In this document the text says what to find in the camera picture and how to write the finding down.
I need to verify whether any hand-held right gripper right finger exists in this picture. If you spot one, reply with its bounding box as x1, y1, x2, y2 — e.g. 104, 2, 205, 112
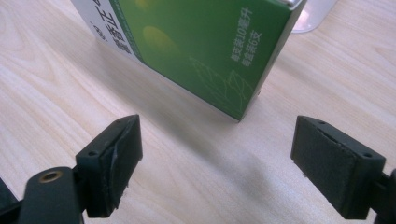
290, 115, 396, 224

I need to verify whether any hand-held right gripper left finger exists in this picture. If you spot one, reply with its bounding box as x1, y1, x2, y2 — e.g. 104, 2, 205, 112
17, 114, 144, 224

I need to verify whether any green and white carton box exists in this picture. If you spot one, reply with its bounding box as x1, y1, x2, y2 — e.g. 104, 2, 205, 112
70, 0, 308, 122

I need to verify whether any clear plastic container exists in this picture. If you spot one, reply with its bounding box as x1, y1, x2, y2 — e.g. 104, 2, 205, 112
291, 0, 339, 34

